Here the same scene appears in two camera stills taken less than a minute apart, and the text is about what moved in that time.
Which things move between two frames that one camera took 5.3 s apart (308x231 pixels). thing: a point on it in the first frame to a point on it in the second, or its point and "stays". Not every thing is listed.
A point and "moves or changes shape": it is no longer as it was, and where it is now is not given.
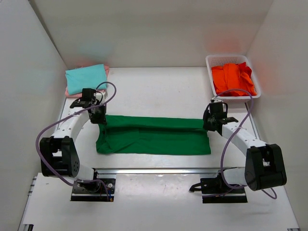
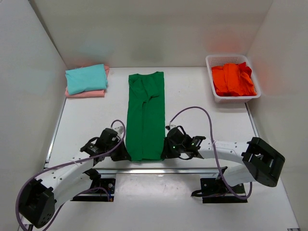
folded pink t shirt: x=79 y=95 stays
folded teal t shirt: x=86 y=77 stays
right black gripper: x=206 y=126 to x=166 y=153
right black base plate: x=214 y=191 stays
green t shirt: x=125 y=134 moves or changes shape
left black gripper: x=101 y=120 to x=123 y=154
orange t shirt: x=233 y=77 stays
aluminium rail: x=167 y=172 stays
